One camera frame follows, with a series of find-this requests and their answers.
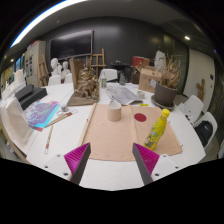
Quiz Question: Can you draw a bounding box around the black wall screen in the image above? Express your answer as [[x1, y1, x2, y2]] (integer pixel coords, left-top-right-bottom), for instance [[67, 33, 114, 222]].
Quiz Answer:
[[50, 30, 93, 59]]

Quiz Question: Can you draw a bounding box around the white chair right front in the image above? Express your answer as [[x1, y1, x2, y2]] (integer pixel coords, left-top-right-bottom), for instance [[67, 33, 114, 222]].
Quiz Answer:
[[193, 112, 218, 148]]

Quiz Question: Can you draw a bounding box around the dried brown plant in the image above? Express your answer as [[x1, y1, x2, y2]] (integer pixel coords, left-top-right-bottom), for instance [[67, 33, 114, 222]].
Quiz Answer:
[[159, 55, 182, 89]]

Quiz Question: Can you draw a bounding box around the brown cardboard box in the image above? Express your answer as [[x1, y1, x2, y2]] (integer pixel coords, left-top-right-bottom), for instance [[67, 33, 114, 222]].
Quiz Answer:
[[139, 66, 161, 93]]

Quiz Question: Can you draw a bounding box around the dark grey plant pot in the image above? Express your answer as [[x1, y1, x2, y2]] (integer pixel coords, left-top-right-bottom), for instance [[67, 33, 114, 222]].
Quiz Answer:
[[154, 83, 177, 107]]

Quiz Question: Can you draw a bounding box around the long wooden stick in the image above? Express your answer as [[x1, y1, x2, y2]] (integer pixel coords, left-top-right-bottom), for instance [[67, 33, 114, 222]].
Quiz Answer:
[[78, 103, 97, 146]]

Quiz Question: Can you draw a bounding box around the wooden root sculpture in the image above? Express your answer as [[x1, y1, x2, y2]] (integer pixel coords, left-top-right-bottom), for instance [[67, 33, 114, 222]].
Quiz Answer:
[[74, 68, 99, 100]]

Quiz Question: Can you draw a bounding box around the small green white bottle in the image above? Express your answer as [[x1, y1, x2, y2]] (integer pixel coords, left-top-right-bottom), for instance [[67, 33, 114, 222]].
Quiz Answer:
[[101, 72, 107, 88]]

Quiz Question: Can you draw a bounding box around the red round coaster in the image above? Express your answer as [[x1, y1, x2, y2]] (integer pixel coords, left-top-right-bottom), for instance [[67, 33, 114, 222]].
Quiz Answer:
[[134, 113, 147, 122]]

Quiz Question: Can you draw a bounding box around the red handled paintbrush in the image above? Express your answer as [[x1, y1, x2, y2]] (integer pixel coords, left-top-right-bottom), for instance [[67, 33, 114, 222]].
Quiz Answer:
[[44, 125, 53, 154]]

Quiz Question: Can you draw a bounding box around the black flat box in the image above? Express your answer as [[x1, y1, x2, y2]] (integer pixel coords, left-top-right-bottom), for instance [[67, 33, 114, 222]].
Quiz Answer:
[[15, 84, 47, 110]]

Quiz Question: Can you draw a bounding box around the white chair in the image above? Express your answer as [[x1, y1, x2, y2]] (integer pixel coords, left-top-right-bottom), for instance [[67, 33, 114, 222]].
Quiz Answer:
[[178, 95, 204, 124], [193, 112, 218, 148], [100, 69, 118, 82]]

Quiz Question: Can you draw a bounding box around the tan cloth mat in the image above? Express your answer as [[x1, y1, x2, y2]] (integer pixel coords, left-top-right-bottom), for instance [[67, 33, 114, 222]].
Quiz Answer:
[[78, 103, 184, 162]]

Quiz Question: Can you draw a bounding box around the white canvas board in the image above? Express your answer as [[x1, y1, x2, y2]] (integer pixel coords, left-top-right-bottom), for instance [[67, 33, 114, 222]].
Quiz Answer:
[[0, 96, 32, 148]]

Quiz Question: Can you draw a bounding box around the white plaster bust left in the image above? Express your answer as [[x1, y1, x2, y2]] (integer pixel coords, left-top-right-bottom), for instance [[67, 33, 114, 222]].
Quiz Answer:
[[51, 58, 62, 76]]

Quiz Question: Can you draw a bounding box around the white chair far side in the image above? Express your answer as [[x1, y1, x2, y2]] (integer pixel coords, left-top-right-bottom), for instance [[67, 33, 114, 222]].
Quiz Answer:
[[100, 69, 118, 82]]

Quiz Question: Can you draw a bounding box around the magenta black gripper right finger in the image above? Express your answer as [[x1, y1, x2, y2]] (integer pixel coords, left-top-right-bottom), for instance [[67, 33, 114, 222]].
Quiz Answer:
[[132, 143, 159, 185]]

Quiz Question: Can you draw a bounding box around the white plaster bust right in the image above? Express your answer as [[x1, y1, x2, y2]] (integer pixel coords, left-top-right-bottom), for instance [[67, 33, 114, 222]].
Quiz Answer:
[[61, 61, 70, 79]]

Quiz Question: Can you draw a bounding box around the yellow plastic bottle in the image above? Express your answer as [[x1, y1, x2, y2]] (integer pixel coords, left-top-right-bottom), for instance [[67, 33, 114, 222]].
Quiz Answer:
[[144, 109, 170, 150]]

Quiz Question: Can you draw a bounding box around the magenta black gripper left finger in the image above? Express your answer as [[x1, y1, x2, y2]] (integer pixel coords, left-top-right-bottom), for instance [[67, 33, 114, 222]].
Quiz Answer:
[[64, 143, 91, 185]]

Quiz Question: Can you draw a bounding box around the wooden easel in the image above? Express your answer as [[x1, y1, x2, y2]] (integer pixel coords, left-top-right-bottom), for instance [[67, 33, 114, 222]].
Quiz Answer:
[[90, 49, 106, 76]]

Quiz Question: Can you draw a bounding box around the white plaster bust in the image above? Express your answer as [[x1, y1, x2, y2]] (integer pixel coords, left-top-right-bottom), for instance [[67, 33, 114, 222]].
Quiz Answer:
[[51, 58, 62, 76], [61, 61, 70, 79]]

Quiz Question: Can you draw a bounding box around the folded newspaper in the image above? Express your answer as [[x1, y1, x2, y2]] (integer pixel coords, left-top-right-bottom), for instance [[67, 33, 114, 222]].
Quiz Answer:
[[106, 85, 142, 105]]

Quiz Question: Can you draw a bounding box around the white chair right rear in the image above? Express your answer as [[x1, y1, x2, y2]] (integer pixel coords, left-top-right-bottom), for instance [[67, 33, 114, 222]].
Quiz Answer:
[[178, 95, 204, 124]]

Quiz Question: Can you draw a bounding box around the colourful painted picture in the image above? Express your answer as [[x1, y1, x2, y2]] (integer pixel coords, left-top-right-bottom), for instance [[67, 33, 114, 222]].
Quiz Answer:
[[23, 101, 59, 131]]

